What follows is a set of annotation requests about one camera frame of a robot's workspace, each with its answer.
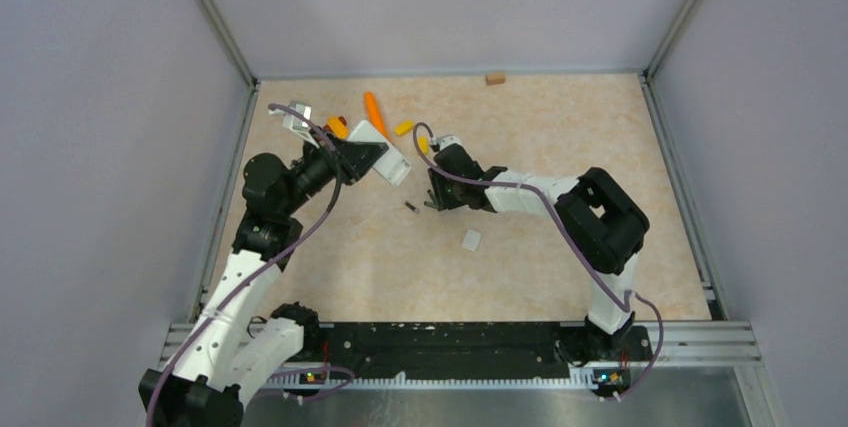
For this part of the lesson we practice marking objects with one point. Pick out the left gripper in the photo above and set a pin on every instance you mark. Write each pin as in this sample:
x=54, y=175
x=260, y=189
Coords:
x=358, y=157

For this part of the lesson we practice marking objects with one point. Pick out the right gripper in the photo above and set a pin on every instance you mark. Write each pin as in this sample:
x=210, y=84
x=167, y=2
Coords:
x=441, y=200

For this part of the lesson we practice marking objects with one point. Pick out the white remote with dark screen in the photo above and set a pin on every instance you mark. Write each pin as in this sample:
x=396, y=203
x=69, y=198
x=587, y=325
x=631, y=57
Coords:
x=392, y=165

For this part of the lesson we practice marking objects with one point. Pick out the white battery cover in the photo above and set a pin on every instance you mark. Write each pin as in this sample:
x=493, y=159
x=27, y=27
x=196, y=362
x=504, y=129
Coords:
x=471, y=240

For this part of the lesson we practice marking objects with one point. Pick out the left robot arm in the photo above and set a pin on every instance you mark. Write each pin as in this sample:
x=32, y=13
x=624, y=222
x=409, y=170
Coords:
x=215, y=374

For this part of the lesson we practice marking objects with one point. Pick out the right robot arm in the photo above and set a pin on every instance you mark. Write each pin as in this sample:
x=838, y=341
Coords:
x=599, y=221

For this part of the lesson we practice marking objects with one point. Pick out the dark battery on table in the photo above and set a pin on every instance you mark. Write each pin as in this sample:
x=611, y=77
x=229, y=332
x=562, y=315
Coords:
x=412, y=207

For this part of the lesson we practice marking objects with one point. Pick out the yellow toy car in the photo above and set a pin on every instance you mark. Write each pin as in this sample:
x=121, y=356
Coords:
x=337, y=125

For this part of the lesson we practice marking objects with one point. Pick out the orange toy microphone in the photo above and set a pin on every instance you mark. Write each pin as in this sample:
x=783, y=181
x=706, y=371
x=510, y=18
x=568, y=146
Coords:
x=374, y=114

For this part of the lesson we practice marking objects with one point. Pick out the yellow block lower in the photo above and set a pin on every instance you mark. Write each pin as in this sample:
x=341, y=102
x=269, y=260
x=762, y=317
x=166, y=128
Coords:
x=423, y=145

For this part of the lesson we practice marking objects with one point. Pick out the yellow block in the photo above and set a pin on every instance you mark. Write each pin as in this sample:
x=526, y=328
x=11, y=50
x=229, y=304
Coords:
x=404, y=128
x=423, y=145

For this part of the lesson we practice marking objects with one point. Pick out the yellow block upper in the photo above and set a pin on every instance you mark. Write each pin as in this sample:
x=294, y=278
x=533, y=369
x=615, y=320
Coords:
x=404, y=128

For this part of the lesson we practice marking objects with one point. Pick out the brown wooden block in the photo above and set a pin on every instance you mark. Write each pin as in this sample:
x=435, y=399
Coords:
x=495, y=78

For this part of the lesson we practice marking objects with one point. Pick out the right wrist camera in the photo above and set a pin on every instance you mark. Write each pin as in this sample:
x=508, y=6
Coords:
x=439, y=143

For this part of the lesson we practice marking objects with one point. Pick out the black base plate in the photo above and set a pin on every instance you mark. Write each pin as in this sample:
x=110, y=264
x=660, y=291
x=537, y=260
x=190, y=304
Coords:
x=471, y=351

